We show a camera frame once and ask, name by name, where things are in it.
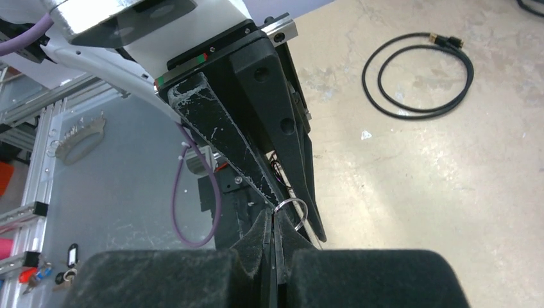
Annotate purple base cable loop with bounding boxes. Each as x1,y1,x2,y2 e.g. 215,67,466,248
171,123,223,249

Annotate coiled black cable near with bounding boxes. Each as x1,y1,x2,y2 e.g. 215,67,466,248
361,32,475,121

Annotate coiled black cable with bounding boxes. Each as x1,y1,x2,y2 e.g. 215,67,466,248
516,0,544,19
361,32,475,121

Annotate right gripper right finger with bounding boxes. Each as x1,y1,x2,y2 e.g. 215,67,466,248
274,214,472,308

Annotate coiled black cable far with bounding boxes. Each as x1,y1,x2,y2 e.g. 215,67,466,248
516,0,544,19

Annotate spare keys with tags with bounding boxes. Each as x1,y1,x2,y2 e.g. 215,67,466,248
19,243,80,295

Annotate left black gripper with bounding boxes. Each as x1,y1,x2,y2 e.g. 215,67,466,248
154,17,327,242

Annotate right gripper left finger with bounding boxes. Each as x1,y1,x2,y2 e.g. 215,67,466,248
61,210,271,307

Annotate aluminium frame rail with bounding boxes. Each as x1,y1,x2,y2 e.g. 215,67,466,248
0,72,128,308

